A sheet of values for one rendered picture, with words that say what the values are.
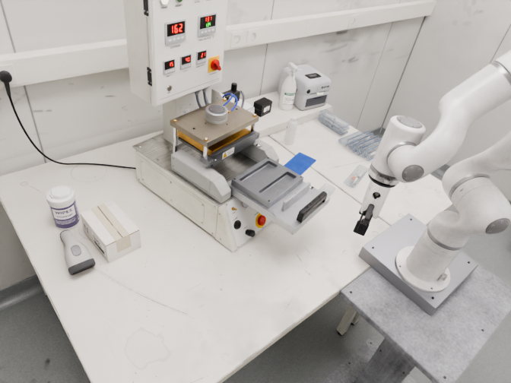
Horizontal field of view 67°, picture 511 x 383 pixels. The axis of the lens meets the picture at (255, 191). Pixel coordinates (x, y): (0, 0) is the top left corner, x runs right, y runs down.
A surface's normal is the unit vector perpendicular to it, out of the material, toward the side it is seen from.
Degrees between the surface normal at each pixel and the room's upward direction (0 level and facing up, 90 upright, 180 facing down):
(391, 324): 0
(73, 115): 90
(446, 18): 90
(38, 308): 0
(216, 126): 0
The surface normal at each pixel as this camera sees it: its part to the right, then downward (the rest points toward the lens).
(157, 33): 0.76, 0.49
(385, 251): 0.12, -0.72
